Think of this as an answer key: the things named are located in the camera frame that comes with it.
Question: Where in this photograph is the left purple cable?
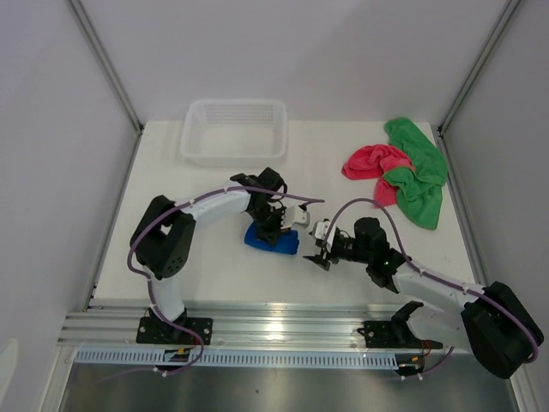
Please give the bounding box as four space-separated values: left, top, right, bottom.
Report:
128 186 327 381

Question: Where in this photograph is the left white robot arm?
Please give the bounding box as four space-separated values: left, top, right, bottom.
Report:
130 167 299 343

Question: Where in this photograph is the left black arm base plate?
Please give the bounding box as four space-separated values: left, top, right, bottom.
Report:
136 314 214 346

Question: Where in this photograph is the blue towel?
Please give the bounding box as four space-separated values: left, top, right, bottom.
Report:
244 223 299 255

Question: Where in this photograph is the aluminium corner post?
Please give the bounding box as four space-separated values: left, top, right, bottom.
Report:
437 0 526 138
64 0 144 136

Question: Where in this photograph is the white slotted cable duct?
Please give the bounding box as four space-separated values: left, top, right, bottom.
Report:
74 348 399 370

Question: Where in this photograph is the white plastic basket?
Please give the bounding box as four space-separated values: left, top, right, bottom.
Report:
179 99 288 167

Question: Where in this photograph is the green towel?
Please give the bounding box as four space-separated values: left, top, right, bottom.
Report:
383 118 448 231

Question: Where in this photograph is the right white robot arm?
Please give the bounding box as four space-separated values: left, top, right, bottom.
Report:
309 217 544 379

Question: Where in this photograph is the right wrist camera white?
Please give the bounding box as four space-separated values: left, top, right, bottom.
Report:
310 219 335 251

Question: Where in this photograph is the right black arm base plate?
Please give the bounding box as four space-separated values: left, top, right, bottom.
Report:
357 301 443 349

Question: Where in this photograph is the aluminium rail frame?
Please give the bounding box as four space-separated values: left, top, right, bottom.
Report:
57 300 402 352

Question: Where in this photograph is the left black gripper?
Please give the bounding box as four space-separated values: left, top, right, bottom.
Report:
247 203 291 246

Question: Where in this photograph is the pink towel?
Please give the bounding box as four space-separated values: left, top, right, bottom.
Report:
341 144 414 207

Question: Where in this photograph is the left aluminium corner post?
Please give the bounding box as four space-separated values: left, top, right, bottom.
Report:
64 0 144 136

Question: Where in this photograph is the right aluminium corner post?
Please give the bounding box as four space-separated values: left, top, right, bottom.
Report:
437 0 526 138

